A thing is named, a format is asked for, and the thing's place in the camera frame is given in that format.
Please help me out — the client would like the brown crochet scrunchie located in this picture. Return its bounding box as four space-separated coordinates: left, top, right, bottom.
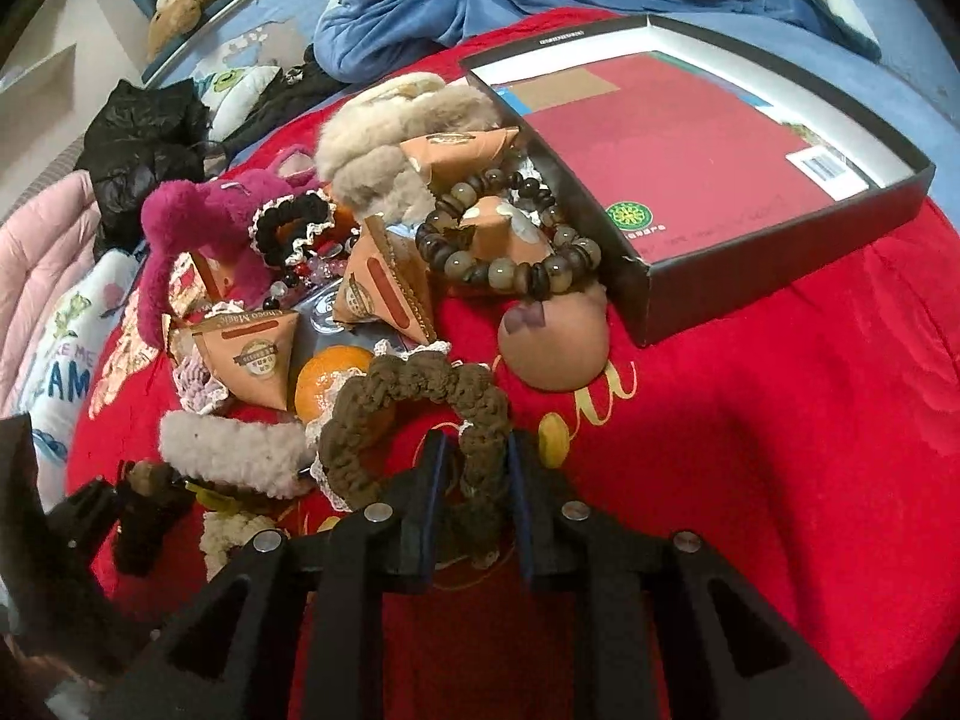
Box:
317 349 512 548

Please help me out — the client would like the orange mandarin fruit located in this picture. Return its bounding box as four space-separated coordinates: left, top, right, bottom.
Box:
293 344 374 424

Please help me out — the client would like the black shallow cardboard box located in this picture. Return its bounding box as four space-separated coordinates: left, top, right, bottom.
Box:
462 16 934 344

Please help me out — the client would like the brown egg-shaped sponge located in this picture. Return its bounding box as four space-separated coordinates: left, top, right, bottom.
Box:
496 281 610 392

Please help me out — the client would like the black puffer jacket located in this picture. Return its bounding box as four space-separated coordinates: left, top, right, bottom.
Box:
75 80 206 260

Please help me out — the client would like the blue bed sheet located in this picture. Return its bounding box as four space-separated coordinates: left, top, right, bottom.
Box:
143 0 958 221

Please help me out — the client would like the beige plush rabbit toy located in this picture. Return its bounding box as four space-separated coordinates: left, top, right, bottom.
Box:
314 71 500 226

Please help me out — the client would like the silver foil badge bag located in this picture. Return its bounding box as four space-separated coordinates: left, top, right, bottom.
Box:
288 280 398 385

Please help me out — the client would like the cream crochet scrunchie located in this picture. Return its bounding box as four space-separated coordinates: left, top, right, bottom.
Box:
199 511 277 580

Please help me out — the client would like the pink crochet scrunchie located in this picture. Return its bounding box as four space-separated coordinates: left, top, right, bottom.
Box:
167 325 233 416

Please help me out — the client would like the white text print pillow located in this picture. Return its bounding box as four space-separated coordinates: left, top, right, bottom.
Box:
14 249 142 511

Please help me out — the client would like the brown bead bracelet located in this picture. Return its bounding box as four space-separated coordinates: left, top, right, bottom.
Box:
413 152 604 301

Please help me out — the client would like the black white-lace scrunchie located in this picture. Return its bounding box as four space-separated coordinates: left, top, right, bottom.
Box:
247 190 335 268

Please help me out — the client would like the monster print pillow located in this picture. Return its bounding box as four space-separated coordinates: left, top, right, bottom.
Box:
194 65 280 142

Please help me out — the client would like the magenta plush bear headband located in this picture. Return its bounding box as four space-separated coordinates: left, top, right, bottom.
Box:
139 146 317 349

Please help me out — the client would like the pink quilted jacket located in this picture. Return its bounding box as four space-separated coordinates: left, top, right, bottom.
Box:
2 171 101 416

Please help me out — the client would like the cream fuzzy headband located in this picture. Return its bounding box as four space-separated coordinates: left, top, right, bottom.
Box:
158 411 313 499

